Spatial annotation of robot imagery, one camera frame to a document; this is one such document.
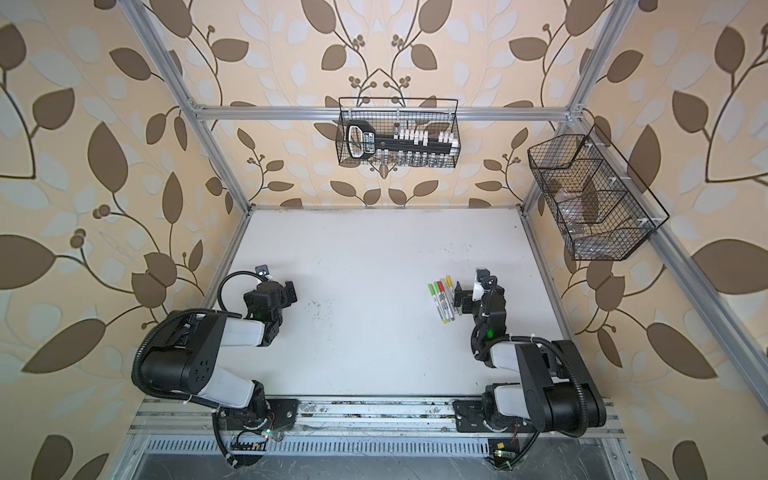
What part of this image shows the clear pen yellow cap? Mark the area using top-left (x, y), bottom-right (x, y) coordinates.
top-left (445, 277), bottom-right (462, 317)

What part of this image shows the clear pen red tip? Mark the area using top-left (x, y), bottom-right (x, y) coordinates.
top-left (437, 280), bottom-right (455, 322)

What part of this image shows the clear pen yellow tip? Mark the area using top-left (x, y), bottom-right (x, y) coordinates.
top-left (431, 294), bottom-right (448, 324)

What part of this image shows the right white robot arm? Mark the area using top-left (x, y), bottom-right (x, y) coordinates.
top-left (454, 269), bottom-right (607, 437)

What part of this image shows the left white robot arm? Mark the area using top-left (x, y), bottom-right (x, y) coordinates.
top-left (131, 271), bottom-right (297, 420)

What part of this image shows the black tool in basket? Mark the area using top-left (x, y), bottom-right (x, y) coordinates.
top-left (336, 120), bottom-right (461, 160)

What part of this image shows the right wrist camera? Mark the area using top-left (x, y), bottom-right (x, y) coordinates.
top-left (472, 268), bottom-right (498, 302)

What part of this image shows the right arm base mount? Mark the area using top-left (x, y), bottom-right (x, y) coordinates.
top-left (452, 395), bottom-right (540, 471)

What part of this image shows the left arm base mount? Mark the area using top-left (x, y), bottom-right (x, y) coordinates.
top-left (212, 397), bottom-right (300, 469)

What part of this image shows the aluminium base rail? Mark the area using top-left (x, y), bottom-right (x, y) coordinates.
top-left (128, 395), bottom-right (625, 458)

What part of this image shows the right wall wire basket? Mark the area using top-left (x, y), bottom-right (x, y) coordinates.
top-left (527, 125), bottom-right (670, 261)

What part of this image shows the wall wire basket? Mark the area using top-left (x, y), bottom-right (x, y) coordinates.
top-left (527, 125), bottom-right (670, 261)
top-left (335, 95), bottom-right (462, 169)

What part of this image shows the back wall wire basket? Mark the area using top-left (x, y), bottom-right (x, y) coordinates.
top-left (335, 95), bottom-right (462, 169)

